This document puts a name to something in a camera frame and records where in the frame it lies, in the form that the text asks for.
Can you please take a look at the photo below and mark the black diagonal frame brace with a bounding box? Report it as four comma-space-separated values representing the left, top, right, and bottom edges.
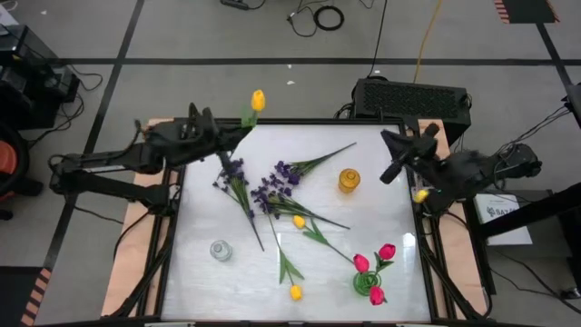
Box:
111, 240, 179, 319
416, 213, 485, 322

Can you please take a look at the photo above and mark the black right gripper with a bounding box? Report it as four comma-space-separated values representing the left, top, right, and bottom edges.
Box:
379, 122, 455, 183

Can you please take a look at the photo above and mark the black power adapter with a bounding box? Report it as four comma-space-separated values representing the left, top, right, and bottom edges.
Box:
558, 284, 581, 302

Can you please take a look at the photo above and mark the amber glass vase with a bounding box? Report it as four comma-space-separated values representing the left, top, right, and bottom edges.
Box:
337, 167, 362, 195

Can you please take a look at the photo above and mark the long black cable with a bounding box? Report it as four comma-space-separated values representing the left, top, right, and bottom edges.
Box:
365, 0, 390, 79

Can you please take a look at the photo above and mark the black perforated computer case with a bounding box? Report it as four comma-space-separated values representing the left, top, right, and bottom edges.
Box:
351, 75, 474, 147

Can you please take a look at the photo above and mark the black mat with striped edge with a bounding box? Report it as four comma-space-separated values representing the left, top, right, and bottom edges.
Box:
0, 265, 54, 327
492, 0, 561, 25

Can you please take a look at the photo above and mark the black cable bundle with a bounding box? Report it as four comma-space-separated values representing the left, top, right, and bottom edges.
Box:
479, 104, 574, 168

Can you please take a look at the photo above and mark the black cable coil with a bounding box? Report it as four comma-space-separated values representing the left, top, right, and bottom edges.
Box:
312, 4, 346, 33

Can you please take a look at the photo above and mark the pink artificial tulip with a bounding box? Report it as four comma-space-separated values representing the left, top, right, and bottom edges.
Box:
352, 253, 372, 279
371, 243, 398, 274
368, 285, 389, 307

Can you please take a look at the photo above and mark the orange and black bin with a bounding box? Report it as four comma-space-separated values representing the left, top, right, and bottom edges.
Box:
0, 121, 46, 223

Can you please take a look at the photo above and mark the black equipment cart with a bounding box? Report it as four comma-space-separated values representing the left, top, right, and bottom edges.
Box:
0, 23, 83, 132

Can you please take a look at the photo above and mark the yellow artificial tulip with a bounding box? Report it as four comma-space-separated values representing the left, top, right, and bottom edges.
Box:
239, 88, 268, 132
268, 216, 306, 302
291, 214, 356, 265

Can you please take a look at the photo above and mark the purple artificial flower bunch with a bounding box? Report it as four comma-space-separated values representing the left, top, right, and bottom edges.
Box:
273, 141, 359, 188
249, 173, 352, 232
212, 157, 266, 253

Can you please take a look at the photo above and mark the black aluminium table frame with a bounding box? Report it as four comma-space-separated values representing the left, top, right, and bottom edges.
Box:
153, 116, 439, 324

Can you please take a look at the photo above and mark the light wooden board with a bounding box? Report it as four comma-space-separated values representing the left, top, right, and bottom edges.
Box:
100, 117, 185, 318
415, 117, 490, 319

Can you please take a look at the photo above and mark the clear glass vase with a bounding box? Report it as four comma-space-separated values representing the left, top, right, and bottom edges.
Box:
209, 239, 234, 263

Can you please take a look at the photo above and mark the yellow cable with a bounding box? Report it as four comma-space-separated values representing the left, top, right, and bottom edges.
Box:
411, 0, 445, 85

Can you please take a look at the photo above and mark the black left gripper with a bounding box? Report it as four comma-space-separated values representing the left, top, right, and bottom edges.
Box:
174, 106, 253, 172

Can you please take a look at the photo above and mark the loose black cable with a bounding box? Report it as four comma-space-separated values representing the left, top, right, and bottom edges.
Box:
285, 0, 320, 39

